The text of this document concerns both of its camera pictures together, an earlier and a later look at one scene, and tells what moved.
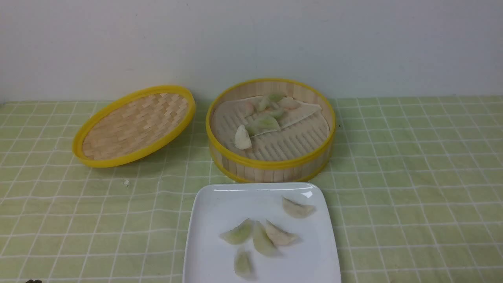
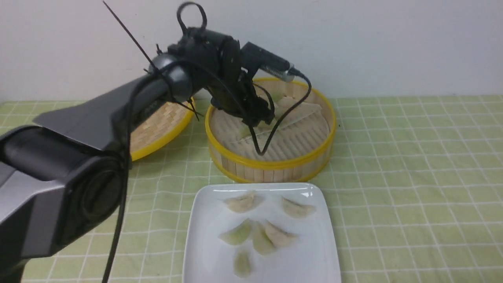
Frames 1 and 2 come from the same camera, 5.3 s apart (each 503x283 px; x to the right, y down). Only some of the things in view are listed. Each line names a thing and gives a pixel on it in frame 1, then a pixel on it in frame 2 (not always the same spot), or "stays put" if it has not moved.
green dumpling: [262, 124] stays put
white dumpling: [242, 140] to [242, 203]
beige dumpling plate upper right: [296, 210] stays put
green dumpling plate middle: [262, 243] stays put
